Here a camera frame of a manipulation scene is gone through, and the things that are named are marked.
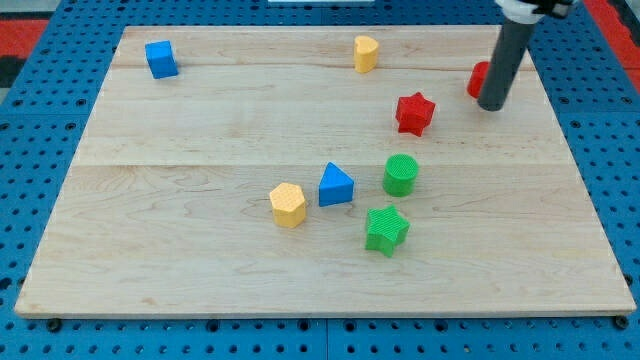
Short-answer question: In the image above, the blue triangle block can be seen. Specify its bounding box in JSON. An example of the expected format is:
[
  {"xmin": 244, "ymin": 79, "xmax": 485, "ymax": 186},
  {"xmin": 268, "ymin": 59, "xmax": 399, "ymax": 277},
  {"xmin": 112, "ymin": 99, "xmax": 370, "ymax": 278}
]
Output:
[{"xmin": 318, "ymin": 162, "xmax": 354, "ymax": 207}]

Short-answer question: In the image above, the green star block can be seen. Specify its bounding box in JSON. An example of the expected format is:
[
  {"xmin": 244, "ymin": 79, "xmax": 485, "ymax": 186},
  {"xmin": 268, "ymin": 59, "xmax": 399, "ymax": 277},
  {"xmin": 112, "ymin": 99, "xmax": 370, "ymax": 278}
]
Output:
[{"xmin": 365, "ymin": 205, "xmax": 410, "ymax": 258}]

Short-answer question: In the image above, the yellow heart block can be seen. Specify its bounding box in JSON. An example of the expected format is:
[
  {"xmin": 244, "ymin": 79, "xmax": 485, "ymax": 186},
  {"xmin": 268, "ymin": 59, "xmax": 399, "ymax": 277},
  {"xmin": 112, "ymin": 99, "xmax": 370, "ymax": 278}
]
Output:
[{"xmin": 353, "ymin": 35, "xmax": 379, "ymax": 73}]

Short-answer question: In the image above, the yellow hexagon block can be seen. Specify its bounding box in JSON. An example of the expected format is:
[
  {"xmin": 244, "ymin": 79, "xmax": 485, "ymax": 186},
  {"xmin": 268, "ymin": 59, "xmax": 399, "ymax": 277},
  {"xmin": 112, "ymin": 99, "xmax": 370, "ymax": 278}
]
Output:
[{"xmin": 269, "ymin": 182, "xmax": 306, "ymax": 228}]

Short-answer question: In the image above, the red circle block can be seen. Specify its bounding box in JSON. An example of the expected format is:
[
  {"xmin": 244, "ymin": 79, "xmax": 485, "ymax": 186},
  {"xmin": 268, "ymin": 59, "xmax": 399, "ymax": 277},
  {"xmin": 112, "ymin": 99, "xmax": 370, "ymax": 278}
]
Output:
[{"xmin": 466, "ymin": 61, "xmax": 490, "ymax": 99}]

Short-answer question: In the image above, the light wooden board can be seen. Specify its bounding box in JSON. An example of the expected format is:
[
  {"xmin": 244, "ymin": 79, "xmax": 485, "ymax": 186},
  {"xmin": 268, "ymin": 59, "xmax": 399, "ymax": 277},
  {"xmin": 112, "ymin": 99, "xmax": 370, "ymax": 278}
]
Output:
[{"xmin": 15, "ymin": 25, "xmax": 636, "ymax": 319}]

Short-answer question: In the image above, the blue cube block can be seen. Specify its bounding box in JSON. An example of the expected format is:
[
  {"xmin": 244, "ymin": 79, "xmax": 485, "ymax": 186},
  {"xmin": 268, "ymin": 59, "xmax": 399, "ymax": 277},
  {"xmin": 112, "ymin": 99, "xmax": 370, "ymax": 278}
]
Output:
[{"xmin": 145, "ymin": 40, "xmax": 179, "ymax": 79}]

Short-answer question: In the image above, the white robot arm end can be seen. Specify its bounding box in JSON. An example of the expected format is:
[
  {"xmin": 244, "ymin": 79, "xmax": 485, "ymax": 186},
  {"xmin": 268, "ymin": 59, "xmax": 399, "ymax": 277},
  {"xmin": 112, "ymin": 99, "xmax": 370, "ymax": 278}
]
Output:
[{"xmin": 495, "ymin": 0, "xmax": 580, "ymax": 25}]

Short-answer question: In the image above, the green cylinder block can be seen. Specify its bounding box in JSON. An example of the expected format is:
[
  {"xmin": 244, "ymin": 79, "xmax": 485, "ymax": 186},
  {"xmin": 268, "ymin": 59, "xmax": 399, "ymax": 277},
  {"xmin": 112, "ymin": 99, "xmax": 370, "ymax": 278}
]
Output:
[{"xmin": 383, "ymin": 154, "xmax": 419, "ymax": 197}]

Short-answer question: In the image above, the red star block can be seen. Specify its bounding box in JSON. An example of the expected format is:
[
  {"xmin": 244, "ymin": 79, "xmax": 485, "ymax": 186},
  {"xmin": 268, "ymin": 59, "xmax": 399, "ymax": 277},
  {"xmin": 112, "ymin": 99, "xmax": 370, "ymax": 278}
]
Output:
[{"xmin": 395, "ymin": 92, "xmax": 436, "ymax": 137}]

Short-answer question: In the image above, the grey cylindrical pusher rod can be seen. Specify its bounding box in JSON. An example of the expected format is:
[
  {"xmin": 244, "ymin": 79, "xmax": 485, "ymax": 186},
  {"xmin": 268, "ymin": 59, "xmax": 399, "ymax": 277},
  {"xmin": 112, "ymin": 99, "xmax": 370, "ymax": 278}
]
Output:
[{"xmin": 477, "ymin": 18, "xmax": 536, "ymax": 112}]

